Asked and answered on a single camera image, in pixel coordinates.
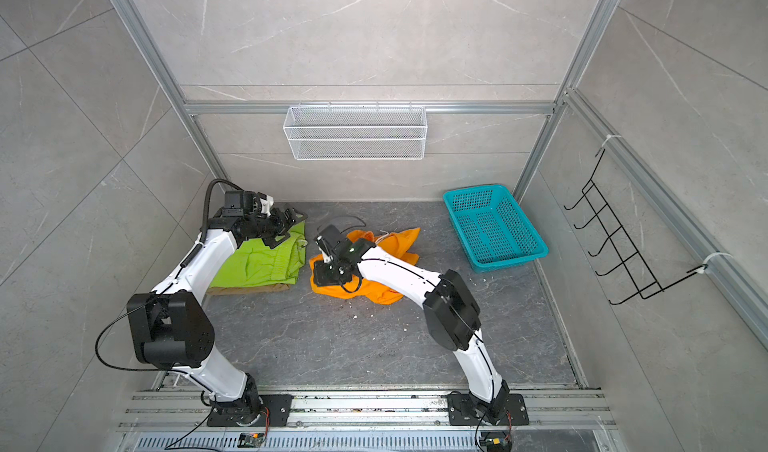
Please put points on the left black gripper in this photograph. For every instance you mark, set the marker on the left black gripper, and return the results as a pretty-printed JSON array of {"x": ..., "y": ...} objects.
[{"x": 283, "y": 226}]

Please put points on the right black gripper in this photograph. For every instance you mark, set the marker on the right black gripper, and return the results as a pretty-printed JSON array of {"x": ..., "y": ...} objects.
[{"x": 321, "y": 277}]

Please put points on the lime green shorts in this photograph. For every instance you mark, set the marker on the lime green shorts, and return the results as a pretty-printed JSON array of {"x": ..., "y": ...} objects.
[{"x": 256, "y": 265}]

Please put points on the orange shorts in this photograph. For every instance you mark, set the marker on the orange shorts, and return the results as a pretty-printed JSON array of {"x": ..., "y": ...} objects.
[{"x": 388, "y": 268}]

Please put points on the khaki tan shorts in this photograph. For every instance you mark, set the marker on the khaki tan shorts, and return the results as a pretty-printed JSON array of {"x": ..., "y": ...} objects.
[{"x": 228, "y": 291}]

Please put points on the teal plastic basket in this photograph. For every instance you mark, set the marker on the teal plastic basket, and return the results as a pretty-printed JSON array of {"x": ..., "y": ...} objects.
[{"x": 494, "y": 231}]

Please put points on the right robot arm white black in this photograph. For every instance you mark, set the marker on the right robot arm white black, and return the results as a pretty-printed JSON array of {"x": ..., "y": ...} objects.
[{"x": 451, "y": 313}]

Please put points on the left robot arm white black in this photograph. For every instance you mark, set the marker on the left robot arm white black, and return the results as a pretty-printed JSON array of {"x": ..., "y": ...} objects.
[{"x": 171, "y": 331}]

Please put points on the small green circuit board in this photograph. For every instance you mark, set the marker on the small green circuit board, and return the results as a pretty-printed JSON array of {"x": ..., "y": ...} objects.
[{"x": 251, "y": 440}]

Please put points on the yellow black connector right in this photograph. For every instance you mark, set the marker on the yellow black connector right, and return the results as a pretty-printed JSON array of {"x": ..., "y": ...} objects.
[{"x": 495, "y": 442}]

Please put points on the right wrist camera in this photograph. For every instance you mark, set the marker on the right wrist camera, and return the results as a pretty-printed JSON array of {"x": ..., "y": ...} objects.
[{"x": 331, "y": 241}]

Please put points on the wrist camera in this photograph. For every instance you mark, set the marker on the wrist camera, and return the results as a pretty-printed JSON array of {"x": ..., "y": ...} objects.
[
  {"x": 331, "y": 241},
  {"x": 246, "y": 203}
]

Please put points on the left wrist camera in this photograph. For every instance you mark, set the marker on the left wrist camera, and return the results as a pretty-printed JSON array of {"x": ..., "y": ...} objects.
[{"x": 246, "y": 203}]

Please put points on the white wire mesh basket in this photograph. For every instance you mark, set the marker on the white wire mesh basket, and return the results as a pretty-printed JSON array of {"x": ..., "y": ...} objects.
[{"x": 356, "y": 132}]

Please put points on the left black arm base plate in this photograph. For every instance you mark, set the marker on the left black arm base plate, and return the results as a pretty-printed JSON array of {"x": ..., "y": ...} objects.
[{"x": 272, "y": 410}]

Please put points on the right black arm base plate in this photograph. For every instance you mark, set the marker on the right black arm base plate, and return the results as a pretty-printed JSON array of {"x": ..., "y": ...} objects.
[{"x": 507, "y": 409}]

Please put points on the aluminium frame rail front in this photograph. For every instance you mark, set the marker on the aluminium frame rail front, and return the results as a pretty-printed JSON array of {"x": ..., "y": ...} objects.
[{"x": 371, "y": 410}]

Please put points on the black wire hook rack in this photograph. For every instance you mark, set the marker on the black wire hook rack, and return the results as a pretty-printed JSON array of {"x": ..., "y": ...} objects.
[{"x": 628, "y": 260}]

